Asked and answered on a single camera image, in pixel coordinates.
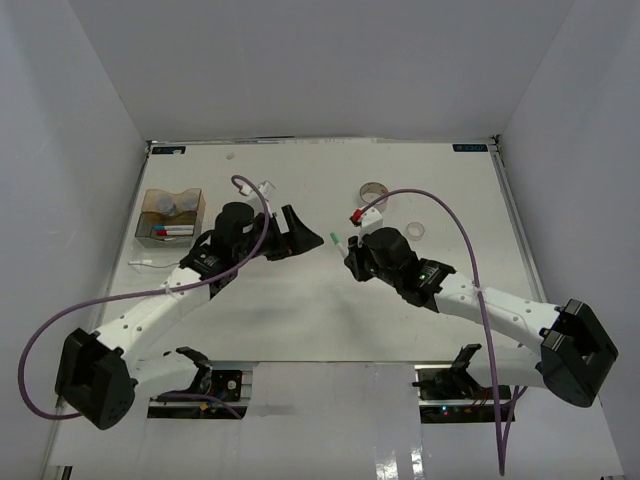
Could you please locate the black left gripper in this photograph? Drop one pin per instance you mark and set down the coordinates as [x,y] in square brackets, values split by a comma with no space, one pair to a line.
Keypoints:
[300,238]

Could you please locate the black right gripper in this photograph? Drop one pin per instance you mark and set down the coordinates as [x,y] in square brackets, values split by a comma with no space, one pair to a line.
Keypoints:
[357,248]

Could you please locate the green capped white marker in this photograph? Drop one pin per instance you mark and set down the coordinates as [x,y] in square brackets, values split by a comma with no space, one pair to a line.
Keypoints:
[339,245]

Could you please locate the clear jar of paper clips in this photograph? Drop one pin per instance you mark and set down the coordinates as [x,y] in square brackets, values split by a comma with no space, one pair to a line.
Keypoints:
[189,202]

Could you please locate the red capped white marker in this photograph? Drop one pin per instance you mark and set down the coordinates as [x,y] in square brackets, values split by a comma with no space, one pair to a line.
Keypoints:
[174,233]

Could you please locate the blue capped white marker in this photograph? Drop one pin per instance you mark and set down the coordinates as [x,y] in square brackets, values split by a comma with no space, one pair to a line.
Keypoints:
[173,228]

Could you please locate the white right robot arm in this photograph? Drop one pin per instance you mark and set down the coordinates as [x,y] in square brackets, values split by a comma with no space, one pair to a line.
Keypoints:
[564,349]

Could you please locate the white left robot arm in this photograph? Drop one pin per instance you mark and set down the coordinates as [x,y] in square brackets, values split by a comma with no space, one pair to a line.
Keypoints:
[96,371]

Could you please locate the small clear tape roll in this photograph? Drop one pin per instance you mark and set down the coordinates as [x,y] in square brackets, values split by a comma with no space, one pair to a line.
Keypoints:
[415,231]

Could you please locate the large white tape roll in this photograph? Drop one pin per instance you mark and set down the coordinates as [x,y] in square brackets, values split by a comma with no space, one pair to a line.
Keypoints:
[370,191]

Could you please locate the black label right corner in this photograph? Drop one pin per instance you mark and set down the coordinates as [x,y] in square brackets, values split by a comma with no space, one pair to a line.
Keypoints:
[470,148]

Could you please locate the black label corner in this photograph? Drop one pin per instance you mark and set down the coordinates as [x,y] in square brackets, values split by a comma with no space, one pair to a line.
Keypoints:
[168,150]
[470,148]

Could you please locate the clear brown organizer container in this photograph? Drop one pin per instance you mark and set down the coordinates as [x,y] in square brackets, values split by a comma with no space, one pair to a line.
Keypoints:
[150,252]

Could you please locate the black label left corner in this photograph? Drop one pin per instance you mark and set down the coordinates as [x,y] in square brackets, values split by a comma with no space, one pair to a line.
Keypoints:
[168,150]

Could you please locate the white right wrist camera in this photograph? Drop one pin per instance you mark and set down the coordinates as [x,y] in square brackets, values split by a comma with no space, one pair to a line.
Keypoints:
[367,221]

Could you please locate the aluminium rail right edge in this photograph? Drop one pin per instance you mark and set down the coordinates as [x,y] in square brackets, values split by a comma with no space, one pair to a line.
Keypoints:
[526,254]

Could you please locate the aluminium rail edge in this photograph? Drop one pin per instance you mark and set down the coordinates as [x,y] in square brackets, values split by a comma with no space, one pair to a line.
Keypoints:
[526,254]
[63,386]

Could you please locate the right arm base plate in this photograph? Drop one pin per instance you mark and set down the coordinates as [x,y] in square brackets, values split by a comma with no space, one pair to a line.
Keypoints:
[448,396]

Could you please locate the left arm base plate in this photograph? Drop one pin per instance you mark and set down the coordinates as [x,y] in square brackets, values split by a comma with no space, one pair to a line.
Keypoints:
[219,395]

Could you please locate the aluminium rail left edge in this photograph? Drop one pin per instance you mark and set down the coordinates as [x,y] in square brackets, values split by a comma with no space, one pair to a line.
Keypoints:
[63,386]

